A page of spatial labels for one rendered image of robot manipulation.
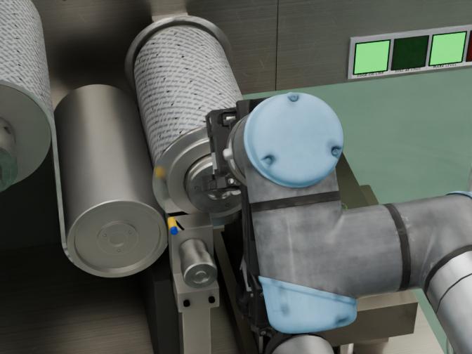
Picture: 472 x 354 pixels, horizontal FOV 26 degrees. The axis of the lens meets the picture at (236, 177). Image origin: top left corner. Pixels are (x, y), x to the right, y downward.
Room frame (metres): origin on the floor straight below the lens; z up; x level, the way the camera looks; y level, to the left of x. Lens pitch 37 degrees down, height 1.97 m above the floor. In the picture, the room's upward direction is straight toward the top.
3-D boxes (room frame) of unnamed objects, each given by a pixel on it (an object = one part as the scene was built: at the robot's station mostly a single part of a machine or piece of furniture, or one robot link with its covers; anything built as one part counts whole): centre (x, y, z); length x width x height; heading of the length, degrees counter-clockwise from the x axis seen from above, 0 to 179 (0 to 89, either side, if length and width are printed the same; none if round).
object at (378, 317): (1.14, -0.12, 1.00); 0.40 x 0.16 x 0.06; 12
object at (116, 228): (1.04, 0.17, 1.17); 0.26 x 0.12 x 0.12; 12
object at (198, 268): (0.86, 0.04, 1.18); 0.04 x 0.02 x 0.04; 102
